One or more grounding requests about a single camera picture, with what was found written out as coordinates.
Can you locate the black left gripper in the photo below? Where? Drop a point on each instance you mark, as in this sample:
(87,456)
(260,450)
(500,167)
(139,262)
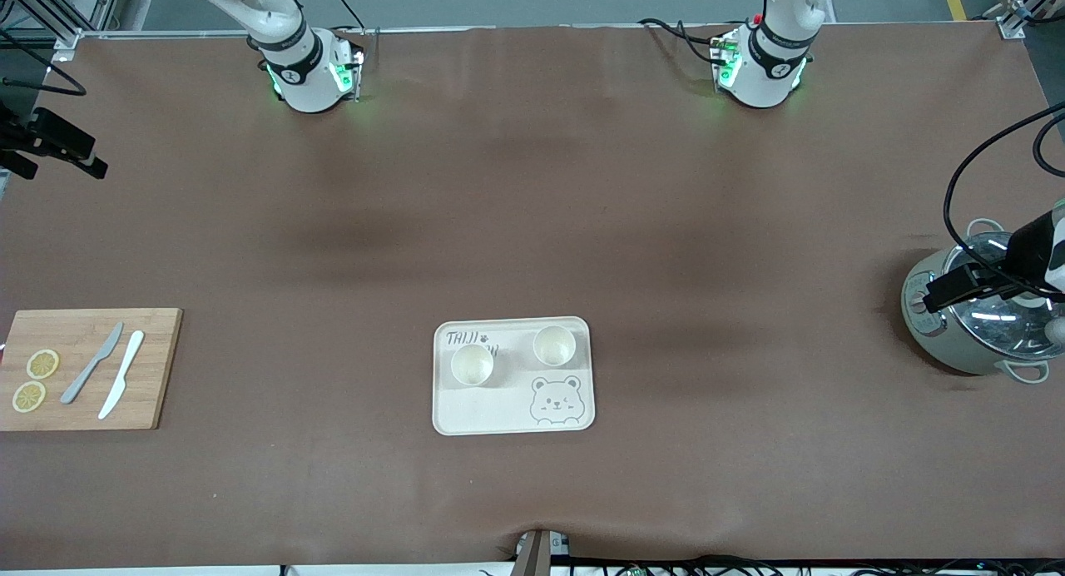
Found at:
(1028,249)

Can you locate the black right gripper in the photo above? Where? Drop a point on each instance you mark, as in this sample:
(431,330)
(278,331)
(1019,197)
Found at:
(35,131)

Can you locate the white plastic cup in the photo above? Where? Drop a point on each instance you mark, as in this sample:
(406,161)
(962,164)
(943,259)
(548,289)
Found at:
(473,366)
(555,347)

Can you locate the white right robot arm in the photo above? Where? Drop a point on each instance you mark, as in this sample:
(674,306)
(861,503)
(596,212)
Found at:
(299,68)

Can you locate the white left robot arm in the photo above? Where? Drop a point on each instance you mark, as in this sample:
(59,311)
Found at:
(765,60)

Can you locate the cream bear print tray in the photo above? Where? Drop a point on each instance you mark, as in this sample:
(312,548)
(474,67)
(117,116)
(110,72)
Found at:
(499,409)

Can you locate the grey cooking pot glass lid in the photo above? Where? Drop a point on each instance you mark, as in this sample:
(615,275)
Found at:
(957,343)

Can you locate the yellow lemon slice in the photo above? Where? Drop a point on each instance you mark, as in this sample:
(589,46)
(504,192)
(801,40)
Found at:
(28,397)
(42,364)

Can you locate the grey plastic knife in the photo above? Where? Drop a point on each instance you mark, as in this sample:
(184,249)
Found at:
(91,364)

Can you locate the white plastic knife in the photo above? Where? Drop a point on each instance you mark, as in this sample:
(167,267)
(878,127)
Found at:
(123,372)

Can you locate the bamboo cutting board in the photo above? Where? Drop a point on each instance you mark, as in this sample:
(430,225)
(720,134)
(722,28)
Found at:
(154,393)

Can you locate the brown table cover cloth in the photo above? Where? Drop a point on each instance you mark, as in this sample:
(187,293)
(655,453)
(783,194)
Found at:
(532,185)

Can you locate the aluminium frame profile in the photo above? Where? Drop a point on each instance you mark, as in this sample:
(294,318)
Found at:
(1011,28)
(66,39)

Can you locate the table edge mount bracket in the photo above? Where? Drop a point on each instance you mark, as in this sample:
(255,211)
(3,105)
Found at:
(537,555)

